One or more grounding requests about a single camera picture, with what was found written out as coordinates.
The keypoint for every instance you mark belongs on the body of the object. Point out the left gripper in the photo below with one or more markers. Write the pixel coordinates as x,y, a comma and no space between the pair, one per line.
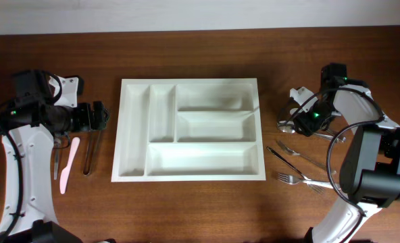
87,123

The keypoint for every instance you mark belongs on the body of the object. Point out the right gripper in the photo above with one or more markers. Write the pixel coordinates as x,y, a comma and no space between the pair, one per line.
307,123

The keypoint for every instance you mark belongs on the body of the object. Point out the long steel tongs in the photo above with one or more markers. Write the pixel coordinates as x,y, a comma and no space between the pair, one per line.
92,148

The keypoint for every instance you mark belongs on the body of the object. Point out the steel spoon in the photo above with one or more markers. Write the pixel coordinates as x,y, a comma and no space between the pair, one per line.
341,138
291,128

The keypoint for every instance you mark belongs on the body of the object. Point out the dark handled steel fork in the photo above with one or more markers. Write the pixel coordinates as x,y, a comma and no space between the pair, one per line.
316,189

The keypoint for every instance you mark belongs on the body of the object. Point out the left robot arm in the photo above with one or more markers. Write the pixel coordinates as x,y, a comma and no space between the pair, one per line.
44,108

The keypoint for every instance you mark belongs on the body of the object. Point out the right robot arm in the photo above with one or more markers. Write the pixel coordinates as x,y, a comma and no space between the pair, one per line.
369,177

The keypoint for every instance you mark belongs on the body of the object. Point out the small steel tongs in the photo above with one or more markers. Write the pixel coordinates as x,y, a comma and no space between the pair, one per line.
57,155

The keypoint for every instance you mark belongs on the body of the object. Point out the pink plastic knife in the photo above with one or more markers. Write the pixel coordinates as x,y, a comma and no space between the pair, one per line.
65,173

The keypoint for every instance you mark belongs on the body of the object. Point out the white plastic cutlery tray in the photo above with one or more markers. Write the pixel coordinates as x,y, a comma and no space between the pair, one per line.
178,130

